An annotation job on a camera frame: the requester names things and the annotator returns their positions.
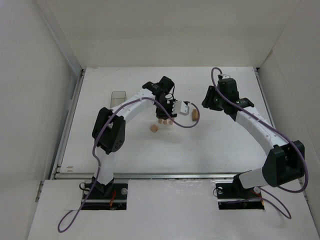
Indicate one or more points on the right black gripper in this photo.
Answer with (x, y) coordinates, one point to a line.
(208, 99)

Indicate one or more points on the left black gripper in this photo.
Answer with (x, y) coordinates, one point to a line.
(165, 112)

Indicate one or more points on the small wood cube block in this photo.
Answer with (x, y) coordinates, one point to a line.
(154, 128)

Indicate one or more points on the wood block numbered twelve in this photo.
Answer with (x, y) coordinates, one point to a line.
(195, 115)

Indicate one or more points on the clear plastic box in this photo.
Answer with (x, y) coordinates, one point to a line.
(117, 98)

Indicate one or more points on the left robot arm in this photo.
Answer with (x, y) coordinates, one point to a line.
(110, 127)

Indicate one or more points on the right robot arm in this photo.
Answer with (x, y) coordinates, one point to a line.
(284, 158)

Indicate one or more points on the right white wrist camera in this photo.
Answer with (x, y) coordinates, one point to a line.
(223, 76)

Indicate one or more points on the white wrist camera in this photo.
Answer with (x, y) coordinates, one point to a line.
(223, 76)
(181, 108)

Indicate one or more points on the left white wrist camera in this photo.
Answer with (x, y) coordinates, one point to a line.
(181, 108)

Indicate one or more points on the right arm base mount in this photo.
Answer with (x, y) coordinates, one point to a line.
(231, 199)

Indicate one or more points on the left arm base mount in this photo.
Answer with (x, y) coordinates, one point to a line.
(114, 199)

